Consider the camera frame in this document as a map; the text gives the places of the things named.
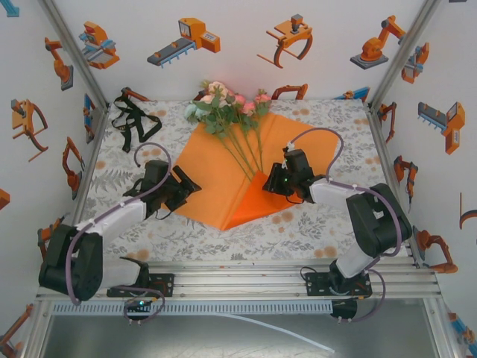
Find pink fake rose bud stem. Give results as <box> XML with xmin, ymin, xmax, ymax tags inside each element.
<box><xmin>233</xmin><ymin>92</ymin><xmax>262</xmax><ymax>176</ymax></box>

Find aluminium corner post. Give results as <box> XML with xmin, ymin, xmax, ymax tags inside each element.
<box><xmin>372</xmin><ymin>0</ymin><xmax>444</xmax><ymax>104</ymax></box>
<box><xmin>37</xmin><ymin>0</ymin><xmax>111</xmax><ymax>109</ymax></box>

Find orange wrapping paper sheet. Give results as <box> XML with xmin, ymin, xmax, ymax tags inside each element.
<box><xmin>171</xmin><ymin>113</ymin><xmax>346</xmax><ymax>231</ymax></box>

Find pink fake rose long stem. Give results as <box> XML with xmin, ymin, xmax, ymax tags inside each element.
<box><xmin>253</xmin><ymin>88</ymin><xmax>273</xmax><ymax>175</ymax></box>

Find white fake rose stem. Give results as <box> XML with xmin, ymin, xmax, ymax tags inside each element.
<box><xmin>193</xmin><ymin>92</ymin><xmax>254</xmax><ymax>180</ymax></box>

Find small black electronics box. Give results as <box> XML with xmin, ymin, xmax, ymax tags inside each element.
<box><xmin>329</xmin><ymin>298</ymin><xmax>358</xmax><ymax>320</ymax></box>

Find aluminium frame rails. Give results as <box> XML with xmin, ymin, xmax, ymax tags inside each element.
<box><xmin>35</xmin><ymin>260</ymin><xmax>443</xmax><ymax>299</ymax></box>

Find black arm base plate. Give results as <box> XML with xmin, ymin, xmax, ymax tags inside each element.
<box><xmin>305</xmin><ymin>271</ymin><xmax>373</xmax><ymax>298</ymax></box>
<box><xmin>107</xmin><ymin>273</ymin><xmax>176</xmax><ymax>298</ymax></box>

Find black printed ribbon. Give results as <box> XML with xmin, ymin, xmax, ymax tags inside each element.
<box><xmin>111</xmin><ymin>95</ymin><xmax>164</xmax><ymax>153</ymax></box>

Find thin white tube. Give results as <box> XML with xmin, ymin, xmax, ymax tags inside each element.
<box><xmin>218</xmin><ymin>312</ymin><xmax>335</xmax><ymax>354</ymax></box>

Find white slotted cable duct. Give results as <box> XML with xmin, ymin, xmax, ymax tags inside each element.
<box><xmin>51</xmin><ymin>301</ymin><xmax>333</xmax><ymax>315</ymax></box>

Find aluminium side rail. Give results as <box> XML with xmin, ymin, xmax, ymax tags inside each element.
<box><xmin>44</xmin><ymin>103</ymin><xmax>112</xmax><ymax>271</ymax></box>
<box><xmin>368</xmin><ymin>104</ymin><xmax>424</xmax><ymax>269</ymax></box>

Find small circuit board green light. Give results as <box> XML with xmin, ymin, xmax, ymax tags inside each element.
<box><xmin>124</xmin><ymin>298</ymin><xmax>156</xmax><ymax>313</ymax></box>

